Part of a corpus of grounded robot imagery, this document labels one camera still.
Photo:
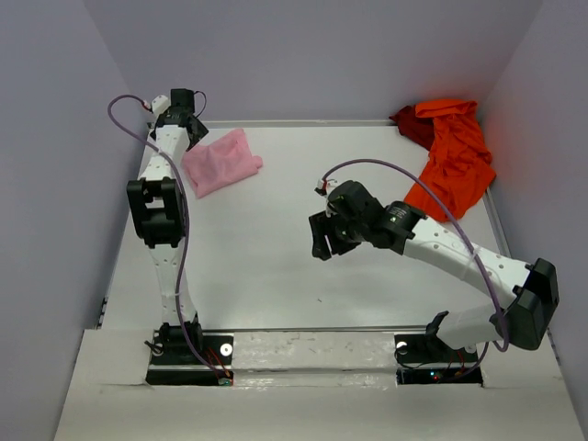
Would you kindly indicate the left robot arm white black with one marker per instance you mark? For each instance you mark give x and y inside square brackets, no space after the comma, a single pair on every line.
[158,208]

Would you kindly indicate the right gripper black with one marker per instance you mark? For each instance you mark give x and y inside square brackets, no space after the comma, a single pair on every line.
[322,225]

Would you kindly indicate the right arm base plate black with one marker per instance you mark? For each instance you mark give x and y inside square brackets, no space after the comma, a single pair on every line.
[421,361]

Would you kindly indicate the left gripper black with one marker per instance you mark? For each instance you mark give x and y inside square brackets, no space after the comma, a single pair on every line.
[202,131]

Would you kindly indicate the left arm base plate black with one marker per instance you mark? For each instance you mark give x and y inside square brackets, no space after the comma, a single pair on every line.
[176,365]

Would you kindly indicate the metal rail table back edge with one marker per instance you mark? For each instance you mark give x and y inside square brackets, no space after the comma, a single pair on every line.
[297,123]

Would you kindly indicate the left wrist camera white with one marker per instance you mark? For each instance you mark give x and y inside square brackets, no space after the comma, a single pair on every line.
[159,105]

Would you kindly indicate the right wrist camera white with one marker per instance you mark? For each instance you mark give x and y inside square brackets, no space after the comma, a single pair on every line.
[324,188]

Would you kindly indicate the orange t shirt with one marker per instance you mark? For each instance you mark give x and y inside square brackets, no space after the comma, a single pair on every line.
[459,168]

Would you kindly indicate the dark red t shirt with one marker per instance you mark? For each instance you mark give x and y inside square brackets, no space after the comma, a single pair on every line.
[418,130]

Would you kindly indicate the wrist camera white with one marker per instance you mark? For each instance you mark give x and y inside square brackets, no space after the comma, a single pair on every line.
[159,105]
[324,188]

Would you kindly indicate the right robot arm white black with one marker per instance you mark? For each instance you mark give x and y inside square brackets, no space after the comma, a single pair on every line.
[524,296]

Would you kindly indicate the pink t shirt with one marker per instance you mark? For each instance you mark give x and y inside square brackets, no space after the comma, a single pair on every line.
[224,162]

